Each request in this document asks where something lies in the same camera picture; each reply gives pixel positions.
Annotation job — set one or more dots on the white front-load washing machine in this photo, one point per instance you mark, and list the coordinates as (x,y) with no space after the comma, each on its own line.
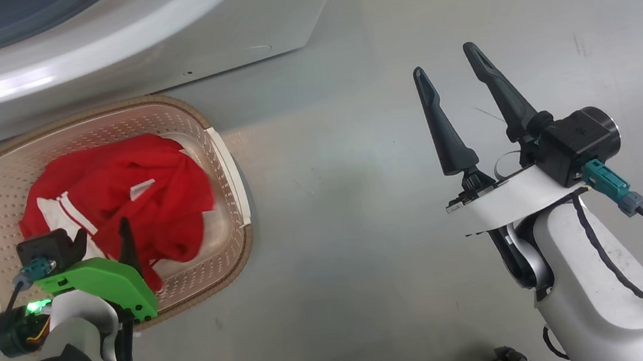
(186,31)

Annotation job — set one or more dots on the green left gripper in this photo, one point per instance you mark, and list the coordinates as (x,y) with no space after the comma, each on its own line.
(107,280)

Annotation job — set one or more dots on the red and white garment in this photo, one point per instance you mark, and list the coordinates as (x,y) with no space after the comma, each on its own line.
(138,184)

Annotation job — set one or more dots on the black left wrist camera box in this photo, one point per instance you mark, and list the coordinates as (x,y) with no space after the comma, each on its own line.
(47,248)

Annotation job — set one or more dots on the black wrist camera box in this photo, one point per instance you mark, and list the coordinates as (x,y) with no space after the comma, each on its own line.
(574,143)
(47,248)

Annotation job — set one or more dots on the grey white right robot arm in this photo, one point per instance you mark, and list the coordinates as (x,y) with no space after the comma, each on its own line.
(578,271)

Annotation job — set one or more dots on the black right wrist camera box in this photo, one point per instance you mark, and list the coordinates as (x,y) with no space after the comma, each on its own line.
(574,143)

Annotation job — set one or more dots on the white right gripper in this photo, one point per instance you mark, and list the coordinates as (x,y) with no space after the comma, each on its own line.
(514,197)

